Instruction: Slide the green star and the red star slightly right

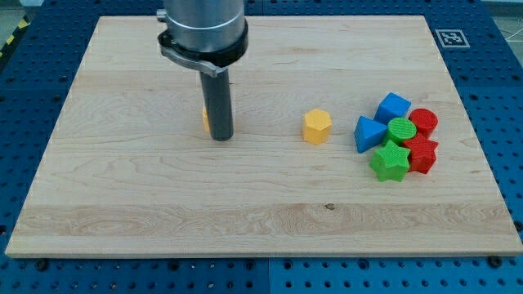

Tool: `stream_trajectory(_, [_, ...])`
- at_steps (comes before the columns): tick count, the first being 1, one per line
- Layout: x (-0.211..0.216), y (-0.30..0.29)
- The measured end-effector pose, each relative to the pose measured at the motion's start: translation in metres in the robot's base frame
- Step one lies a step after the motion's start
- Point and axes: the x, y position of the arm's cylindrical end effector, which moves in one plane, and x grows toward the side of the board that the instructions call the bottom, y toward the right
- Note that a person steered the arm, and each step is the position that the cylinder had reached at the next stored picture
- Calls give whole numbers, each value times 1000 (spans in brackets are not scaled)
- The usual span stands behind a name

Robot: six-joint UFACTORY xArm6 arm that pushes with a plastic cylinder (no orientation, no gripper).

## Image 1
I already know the silver robot arm cylinder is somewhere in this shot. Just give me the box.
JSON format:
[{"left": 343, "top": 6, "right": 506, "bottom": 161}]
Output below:
[{"left": 163, "top": 0, "right": 246, "bottom": 52}]

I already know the green star block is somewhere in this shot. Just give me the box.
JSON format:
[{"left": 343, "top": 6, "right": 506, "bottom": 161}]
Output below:
[{"left": 369, "top": 140, "right": 410, "bottom": 182}]

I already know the red star block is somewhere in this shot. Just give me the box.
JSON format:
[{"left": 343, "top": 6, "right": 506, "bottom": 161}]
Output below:
[{"left": 402, "top": 134, "right": 439, "bottom": 174}]

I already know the yellow hexagon block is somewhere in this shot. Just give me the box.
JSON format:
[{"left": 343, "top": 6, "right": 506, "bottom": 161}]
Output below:
[{"left": 302, "top": 109, "right": 333, "bottom": 145}]

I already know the yellow block behind rod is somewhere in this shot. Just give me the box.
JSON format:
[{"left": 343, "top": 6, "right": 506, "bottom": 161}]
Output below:
[{"left": 202, "top": 108, "right": 210, "bottom": 133}]

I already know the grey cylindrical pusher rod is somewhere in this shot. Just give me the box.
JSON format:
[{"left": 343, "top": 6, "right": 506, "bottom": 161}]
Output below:
[{"left": 199, "top": 69, "right": 234, "bottom": 141}]

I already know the blue triangle block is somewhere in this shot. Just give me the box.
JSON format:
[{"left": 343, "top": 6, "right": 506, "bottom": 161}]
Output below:
[{"left": 354, "top": 116, "right": 387, "bottom": 153}]

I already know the light wooden board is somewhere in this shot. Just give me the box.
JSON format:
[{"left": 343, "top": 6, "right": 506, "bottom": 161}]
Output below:
[{"left": 6, "top": 16, "right": 522, "bottom": 259}]

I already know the blue cube block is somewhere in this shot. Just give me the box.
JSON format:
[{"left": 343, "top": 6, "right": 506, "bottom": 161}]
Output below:
[{"left": 373, "top": 92, "right": 411, "bottom": 125}]

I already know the green cylinder block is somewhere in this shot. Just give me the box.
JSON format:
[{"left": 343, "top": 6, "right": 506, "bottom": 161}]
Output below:
[{"left": 382, "top": 117, "right": 417, "bottom": 146}]

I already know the red cylinder block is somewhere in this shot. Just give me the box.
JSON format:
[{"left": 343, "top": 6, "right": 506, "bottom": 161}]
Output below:
[{"left": 409, "top": 108, "right": 439, "bottom": 138}]

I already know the white fiducial marker tag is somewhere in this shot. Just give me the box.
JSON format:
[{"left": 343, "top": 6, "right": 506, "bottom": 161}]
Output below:
[{"left": 435, "top": 29, "right": 470, "bottom": 48}]

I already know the black clamp ring with lever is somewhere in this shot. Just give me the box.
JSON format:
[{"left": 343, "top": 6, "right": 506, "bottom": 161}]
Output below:
[{"left": 156, "top": 8, "right": 249, "bottom": 78}]

